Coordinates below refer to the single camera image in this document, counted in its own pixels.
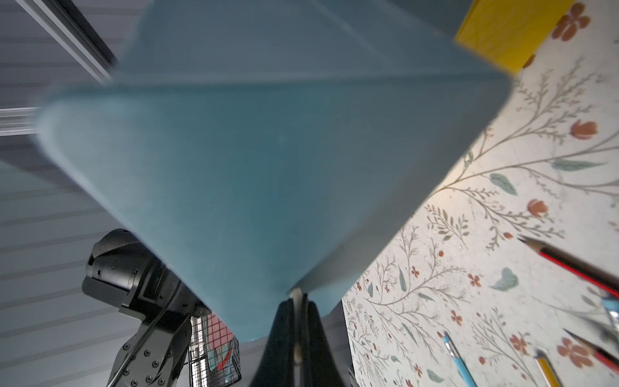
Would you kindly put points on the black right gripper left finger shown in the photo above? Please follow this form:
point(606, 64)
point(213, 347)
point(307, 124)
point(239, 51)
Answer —
point(276, 368)

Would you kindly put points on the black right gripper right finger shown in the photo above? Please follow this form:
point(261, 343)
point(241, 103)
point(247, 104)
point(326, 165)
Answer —
point(318, 368)

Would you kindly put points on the teal drawer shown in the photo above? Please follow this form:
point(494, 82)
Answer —
point(257, 147)

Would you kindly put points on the red black pencil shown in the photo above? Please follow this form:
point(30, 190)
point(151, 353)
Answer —
point(604, 357)
point(582, 269)

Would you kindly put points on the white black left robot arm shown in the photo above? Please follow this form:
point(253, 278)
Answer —
point(122, 272)

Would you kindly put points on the yellow lower drawer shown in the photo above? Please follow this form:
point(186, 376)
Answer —
point(507, 33)

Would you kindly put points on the light blue pencil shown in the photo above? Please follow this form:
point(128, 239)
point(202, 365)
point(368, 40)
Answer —
point(611, 306)
point(460, 365)

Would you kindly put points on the yellow pencil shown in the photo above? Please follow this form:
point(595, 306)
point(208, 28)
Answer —
point(546, 369)

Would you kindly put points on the floral patterned table mat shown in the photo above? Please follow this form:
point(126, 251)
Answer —
point(545, 168)

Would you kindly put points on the black wire wall basket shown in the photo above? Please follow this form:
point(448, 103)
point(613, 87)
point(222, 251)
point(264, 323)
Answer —
point(214, 353)

